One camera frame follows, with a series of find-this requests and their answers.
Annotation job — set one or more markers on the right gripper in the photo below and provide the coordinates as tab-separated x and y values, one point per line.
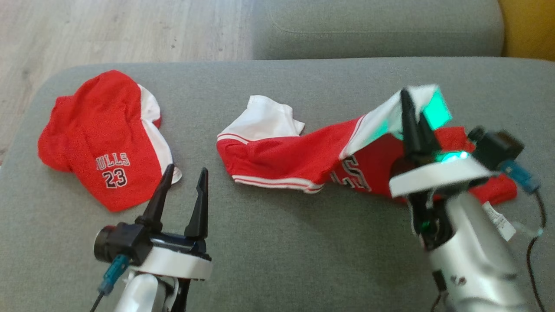
433	178

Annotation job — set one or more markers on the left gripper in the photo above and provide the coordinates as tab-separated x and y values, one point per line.
182	260

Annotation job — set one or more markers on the red and white jersey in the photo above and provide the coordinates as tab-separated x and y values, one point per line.
86	130
282	156

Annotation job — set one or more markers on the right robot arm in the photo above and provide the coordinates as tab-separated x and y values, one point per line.
472	260

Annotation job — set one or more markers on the large grey sofa seat cushion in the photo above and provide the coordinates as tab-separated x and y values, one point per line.
282	247

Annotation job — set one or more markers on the wide yellow sofa backrest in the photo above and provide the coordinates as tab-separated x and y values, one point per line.
529	26

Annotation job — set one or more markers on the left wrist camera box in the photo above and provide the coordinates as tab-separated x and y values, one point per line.
123	242

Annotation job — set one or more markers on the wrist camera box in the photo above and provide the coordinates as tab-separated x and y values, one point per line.
123	242
498	149

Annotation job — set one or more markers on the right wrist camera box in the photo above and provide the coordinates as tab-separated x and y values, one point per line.
498	149

